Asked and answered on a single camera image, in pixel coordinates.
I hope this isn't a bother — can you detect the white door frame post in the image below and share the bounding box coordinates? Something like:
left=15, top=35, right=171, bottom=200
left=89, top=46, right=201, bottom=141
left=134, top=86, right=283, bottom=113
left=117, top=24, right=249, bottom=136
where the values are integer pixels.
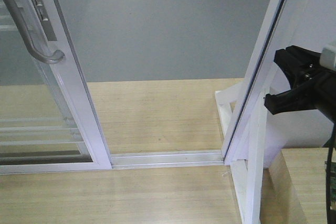
left=222, top=0, right=308, bottom=223

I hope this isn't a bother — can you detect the white sliding glass door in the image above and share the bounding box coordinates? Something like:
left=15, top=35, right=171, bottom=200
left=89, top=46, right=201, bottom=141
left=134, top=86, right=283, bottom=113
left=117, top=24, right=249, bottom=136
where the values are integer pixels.
left=1, top=0, right=112, bottom=174

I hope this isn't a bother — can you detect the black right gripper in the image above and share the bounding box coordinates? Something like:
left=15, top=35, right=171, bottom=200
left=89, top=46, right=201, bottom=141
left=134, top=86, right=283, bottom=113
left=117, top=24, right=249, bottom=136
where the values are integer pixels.
left=264, top=46, right=335, bottom=123

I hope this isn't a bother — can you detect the grey metal door handle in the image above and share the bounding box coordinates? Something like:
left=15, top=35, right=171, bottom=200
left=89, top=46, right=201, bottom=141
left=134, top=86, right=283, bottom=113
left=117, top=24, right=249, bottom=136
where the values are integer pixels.
left=1, top=0, right=65, bottom=65

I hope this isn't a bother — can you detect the aluminium door floor track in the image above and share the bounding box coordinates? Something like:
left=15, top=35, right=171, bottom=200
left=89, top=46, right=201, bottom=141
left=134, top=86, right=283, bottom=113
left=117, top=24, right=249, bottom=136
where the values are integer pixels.
left=111, top=150, right=224, bottom=169

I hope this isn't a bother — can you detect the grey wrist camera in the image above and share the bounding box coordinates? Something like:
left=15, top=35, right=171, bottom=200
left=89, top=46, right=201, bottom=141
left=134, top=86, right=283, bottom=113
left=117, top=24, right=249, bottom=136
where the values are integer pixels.
left=320, top=41, right=336, bottom=71

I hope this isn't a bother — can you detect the light wooden box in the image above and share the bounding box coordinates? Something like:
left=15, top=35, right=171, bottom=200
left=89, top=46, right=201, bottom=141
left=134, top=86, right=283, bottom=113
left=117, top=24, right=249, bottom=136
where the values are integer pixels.
left=269, top=148, right=328, bottom=223

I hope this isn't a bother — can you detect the white wooden support brace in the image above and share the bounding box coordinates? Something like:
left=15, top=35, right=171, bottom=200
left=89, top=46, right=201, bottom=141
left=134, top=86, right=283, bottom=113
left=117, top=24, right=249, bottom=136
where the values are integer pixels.
left=215, top=82, right=242, bottom=137

